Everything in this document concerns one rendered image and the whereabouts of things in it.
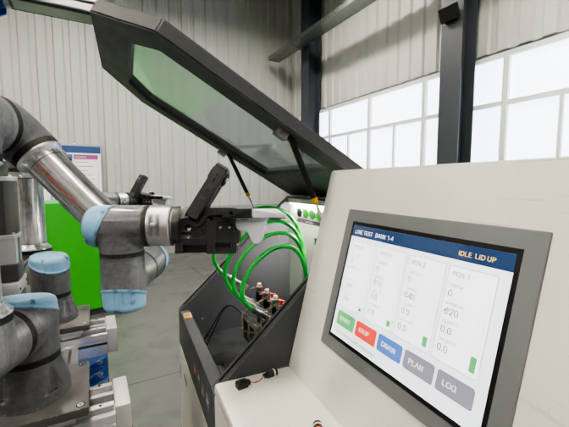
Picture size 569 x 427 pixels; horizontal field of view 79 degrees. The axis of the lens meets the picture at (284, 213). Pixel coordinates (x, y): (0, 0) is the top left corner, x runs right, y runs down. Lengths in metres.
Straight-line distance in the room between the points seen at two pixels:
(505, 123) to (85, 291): 5.34
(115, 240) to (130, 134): 7.13
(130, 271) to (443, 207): 0.58
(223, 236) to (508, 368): 0.47
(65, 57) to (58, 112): 1.02
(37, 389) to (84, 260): 3.55
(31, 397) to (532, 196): 1.00
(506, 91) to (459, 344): 4.68
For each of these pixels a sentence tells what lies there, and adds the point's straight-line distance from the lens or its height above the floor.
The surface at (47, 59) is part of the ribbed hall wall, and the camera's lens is 7.98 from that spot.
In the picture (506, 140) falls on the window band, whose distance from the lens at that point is 5.13.
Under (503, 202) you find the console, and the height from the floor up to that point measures 1.48.
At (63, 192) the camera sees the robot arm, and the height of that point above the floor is 1.49.
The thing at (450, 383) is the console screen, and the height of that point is 1.19.
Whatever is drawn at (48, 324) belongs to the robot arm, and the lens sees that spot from 0.93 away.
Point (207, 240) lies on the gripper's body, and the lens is 0.61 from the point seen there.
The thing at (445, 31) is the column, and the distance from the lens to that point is 5.43.
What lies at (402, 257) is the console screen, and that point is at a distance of 0.74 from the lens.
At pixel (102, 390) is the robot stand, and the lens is 1.09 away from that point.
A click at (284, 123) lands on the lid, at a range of 0.95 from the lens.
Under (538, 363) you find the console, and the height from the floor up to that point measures 1.28.
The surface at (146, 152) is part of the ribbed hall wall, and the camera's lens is 7.74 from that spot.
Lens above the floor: 1.51
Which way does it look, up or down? 5 degrees down
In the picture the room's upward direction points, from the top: straight up
